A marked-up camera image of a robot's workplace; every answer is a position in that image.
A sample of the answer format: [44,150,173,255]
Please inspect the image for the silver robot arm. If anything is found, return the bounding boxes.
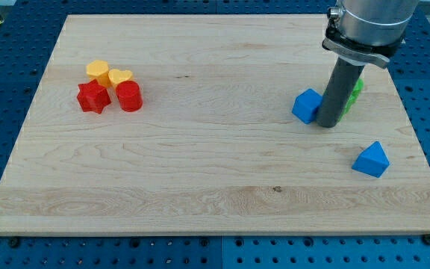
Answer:
[322,0,419,69]

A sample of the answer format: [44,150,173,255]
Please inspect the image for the blue triangle block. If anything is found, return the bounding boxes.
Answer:
[352,141,390,178]

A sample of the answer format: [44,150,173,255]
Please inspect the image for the wooden board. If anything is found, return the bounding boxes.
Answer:
[0,15,430,236]

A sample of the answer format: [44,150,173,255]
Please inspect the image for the red cylinder block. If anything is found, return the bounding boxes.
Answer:
[116,81,143,112]

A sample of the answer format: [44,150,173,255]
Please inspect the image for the blue cube block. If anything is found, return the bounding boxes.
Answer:
[292,88,323,124]

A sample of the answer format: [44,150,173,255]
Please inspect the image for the yellow heart block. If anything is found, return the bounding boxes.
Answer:
[108,69,134,89]

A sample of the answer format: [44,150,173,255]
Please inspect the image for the red star block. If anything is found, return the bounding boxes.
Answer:
[77,79,111,114]

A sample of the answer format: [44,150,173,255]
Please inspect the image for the yellow hexagon block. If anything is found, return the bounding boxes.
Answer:
[86,60,111,87]

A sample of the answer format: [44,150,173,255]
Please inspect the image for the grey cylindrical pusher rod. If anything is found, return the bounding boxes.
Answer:
[316,58,364,128]

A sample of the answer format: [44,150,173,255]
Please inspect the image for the green block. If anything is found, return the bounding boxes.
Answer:
[339,78,364,121]

